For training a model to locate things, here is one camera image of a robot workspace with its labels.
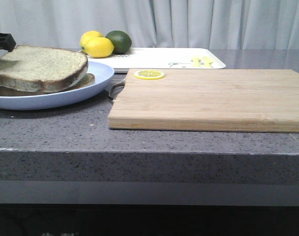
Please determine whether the white tray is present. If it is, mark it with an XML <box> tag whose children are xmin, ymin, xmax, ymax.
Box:
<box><xmin>88</xmin><ymin>48</ymin><xmax>226</xmax><ymax>73</ymax></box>

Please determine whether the front yellow lemon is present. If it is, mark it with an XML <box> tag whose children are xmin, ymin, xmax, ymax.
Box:
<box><xmin>85</xmin><ymin>37</ymin><xmax>114</xmax><ymax>58</ymax></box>

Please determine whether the light blue plate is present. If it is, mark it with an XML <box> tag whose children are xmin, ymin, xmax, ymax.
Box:
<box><xmin>0</xmin><ymin>61</ymin><xmax>115</xmax><ymax>110</ymax></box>

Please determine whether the green lime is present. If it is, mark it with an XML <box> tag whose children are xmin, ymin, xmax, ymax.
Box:
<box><xmin>106</xmin><ymin>30</ymin><xmax>132</xmax><ymax>54</ymax></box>

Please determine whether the metal cutting board handle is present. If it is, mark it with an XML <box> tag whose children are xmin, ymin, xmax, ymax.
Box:
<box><xmin>108</xmin><ymin>81</ymin><xmax>125</xmax><ymax>100</ymax></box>

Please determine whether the yellow plastic fork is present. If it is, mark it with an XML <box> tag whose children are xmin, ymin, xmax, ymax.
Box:
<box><xmin>191</xmin><ymin>56</ymin><xmax>202</xmax><ymax>67</ymax></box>

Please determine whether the back yellow lemon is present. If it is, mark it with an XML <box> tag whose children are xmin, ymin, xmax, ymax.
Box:
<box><xmin>80</xmin><ymin>30</ymin><xmax>104</xmax><ymax>53</ymax></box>

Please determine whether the lemon slice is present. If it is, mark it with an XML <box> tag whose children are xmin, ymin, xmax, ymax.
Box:
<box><xmin>134</xmin><ymin>70</ymin><xmax>165</xmax><ymax>80</ymax></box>

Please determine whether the grey curtain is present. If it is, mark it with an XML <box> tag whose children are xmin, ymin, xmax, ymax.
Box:
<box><xmin>0</xmin><ymin>0</ymin><xmax>299</xmax><ymax>50</ymax></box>

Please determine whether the bread slice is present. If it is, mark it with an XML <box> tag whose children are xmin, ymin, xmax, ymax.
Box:
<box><xmin>0</xmin><ymin>73</ymin><xmax>95</xmax><ymax>96</ymax></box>
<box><xmin>0</xmin><ymin>45</ymin><xmax>89</xmax><ymax>93</ymax></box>

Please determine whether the wooden cutting board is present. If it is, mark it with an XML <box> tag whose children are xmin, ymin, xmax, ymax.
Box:
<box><xmin>108</xmin><ymin>69</ymin><xmax>299</xmax><ymax>133</ymax></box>

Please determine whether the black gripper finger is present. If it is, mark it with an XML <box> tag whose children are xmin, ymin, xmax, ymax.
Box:
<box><xmin>0</xmin><ymin>33</ymin><xmax>16</xmax><ymax>52</ymax></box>

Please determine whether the yellow lemon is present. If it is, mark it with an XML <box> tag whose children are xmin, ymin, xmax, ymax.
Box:
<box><xmin>80</xmin><ymin>30</ymin><xmax>104</xmax><ymax>53</ymax></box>
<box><xmin>85</xmin><ymin>37</ymin><xmax>114</xmax><ymax>58</ymax></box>

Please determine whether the yellow plastic knife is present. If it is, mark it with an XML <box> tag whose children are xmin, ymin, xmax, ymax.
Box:
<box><xmin>203</xmin><ymin>56</ymin><xmax>213</xmax><ymax>68</ymax></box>

